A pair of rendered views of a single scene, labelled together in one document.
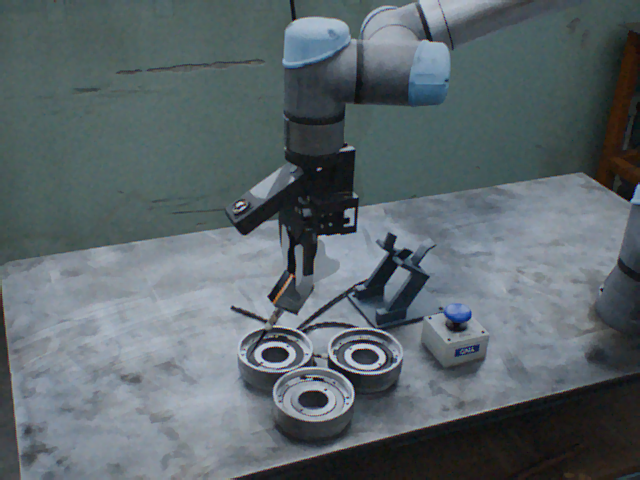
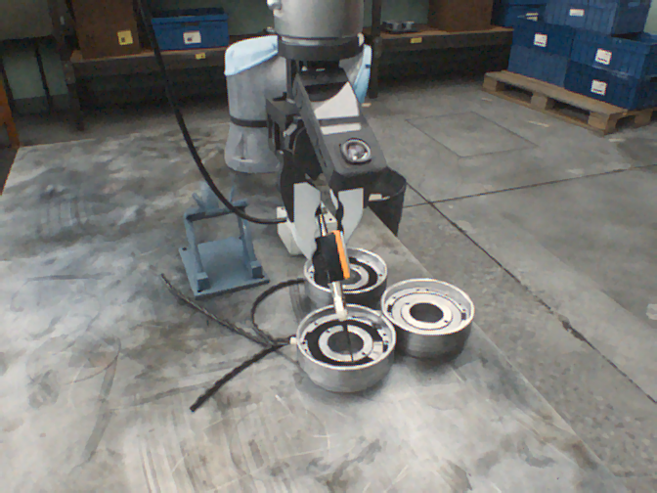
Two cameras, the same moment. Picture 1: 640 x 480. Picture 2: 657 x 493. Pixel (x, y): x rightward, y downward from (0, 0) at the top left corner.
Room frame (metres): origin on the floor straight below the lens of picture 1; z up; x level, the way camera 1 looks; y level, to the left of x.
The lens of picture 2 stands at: (0.90, 0.51, 1.22)
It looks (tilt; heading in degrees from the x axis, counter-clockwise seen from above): 31 degrees down; 273
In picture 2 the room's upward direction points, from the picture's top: straight up
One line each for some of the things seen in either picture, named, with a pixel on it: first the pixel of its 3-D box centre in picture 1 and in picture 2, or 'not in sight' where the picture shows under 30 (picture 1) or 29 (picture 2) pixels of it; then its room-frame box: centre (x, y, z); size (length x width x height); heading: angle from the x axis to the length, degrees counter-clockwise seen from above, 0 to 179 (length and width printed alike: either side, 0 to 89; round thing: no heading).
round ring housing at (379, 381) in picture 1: (364, 361); (345, 281); (0.91, -0.07, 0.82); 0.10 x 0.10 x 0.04
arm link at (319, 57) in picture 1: (318, 70); not in sight; (0.93, 0.01, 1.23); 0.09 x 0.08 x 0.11; 92
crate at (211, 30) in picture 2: not in sight; (189, 28); (2.11, -3.48, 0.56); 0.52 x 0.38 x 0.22; 20
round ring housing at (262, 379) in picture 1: (275, 359); (345, 348); (0.90, 0.06, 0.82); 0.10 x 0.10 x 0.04
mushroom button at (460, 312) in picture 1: (456, 322); not in sight; (0.97, -0.20, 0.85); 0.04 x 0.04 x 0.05
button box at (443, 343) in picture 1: (458, 336); (305, 224); (0.97, -0.21, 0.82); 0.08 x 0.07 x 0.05; 113
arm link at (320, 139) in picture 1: (312, 131); (315, 12); (0.94, 0.02, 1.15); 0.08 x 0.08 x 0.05
